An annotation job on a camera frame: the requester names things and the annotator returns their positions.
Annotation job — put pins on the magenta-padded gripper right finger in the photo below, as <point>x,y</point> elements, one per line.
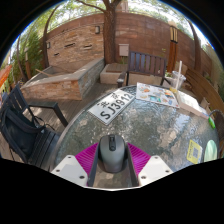
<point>155,169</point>

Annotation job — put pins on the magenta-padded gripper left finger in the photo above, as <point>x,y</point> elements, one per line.
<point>68,170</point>

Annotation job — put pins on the dark grey computer mouse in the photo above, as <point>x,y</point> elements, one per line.
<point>112,156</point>

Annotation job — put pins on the green mouse pad, pink rest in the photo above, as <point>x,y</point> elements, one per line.
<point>211,151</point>

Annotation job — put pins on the yellow square card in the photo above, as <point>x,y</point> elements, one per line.
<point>194,152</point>

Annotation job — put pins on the black slatted chair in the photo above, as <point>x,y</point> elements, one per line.
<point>18,130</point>

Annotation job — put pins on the green packet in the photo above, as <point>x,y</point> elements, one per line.
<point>212,123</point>

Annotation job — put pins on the colourful printed sheet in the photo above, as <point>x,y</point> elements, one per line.
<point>156,95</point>

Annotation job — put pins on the small white flat box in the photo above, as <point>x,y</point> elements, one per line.
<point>204,112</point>

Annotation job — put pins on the white number plate sign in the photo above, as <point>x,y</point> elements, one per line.
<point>111,106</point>

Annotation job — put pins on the dark wicker chair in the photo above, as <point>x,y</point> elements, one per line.
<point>220,126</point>

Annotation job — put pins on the stone raised planter bed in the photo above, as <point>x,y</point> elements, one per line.
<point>60,87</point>

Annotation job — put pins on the clear plastic cup with straw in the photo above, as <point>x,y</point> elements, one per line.
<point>178,80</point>

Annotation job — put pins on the curved wooden slat fence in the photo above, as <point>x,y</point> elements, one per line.
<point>203,88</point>

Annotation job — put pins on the dark wooden slatted chair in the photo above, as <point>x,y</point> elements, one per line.
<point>146,64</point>

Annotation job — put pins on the slim tree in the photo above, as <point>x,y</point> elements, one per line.
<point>196,50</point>

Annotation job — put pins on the large tree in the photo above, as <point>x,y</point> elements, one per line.
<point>109,36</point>

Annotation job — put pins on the grey wall box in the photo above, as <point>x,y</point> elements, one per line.
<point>123,50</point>

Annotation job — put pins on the wooden garden lamp post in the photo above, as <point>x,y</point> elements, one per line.
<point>172,46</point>

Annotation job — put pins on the black wall light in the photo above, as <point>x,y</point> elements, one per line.
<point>48,45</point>
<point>97,30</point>

